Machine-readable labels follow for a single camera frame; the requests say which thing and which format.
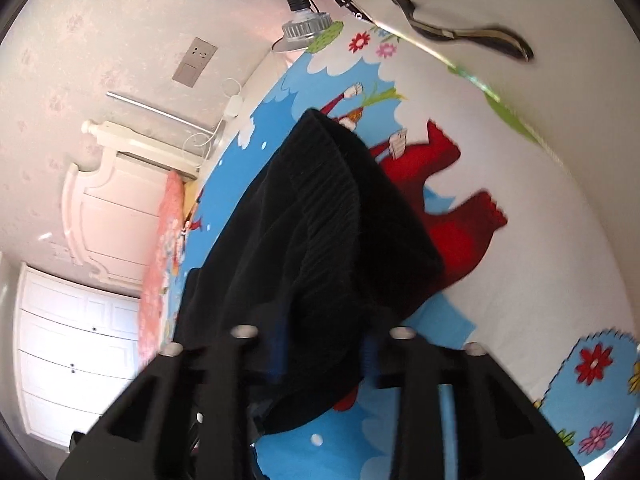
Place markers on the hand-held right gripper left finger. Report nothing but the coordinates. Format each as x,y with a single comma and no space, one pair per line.
225,375

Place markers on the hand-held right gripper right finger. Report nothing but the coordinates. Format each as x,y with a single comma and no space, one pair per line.
415,370

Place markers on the black pants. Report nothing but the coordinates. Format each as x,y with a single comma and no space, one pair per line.
310,240

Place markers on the pink floral pillow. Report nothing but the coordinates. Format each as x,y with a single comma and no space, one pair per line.
155,300
172,205

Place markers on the blue cartoon printed blanket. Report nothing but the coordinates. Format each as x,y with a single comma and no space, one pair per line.
500,300

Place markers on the white wardrobe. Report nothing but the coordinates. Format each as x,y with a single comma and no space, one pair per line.
65,350

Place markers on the yellow pillow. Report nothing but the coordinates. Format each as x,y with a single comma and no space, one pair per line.
189,200

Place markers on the white wooden headboard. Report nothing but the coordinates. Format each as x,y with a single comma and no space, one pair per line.
115,210

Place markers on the white nightstand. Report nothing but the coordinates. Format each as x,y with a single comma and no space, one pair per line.
220,147

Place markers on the white power adapter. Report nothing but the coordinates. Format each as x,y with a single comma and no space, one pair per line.
233,107

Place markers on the white cabinet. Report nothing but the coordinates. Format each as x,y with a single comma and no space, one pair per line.
575,110

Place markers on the silver bulb clamp lamp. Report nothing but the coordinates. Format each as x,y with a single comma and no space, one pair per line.
305,27

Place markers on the grey wall socket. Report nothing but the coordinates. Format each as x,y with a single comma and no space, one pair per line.
195,60

